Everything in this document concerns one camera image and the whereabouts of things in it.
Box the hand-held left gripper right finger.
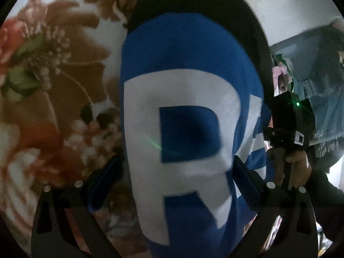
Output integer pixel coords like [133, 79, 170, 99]
[233, 155, 320, 258]

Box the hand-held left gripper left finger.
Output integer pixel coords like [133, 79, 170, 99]
[31, 156, 125, 258]

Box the blue and black lettered sweatshirt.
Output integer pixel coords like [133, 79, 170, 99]
[118, 0, 275, 258]

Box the person's right forearm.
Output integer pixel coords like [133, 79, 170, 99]
[302, 167, 344, 248]

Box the pink cloth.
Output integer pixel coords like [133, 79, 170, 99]
[272, 62, 293, 97]

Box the floral brown and white blanket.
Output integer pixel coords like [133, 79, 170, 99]
[0, 0, 154, 253]

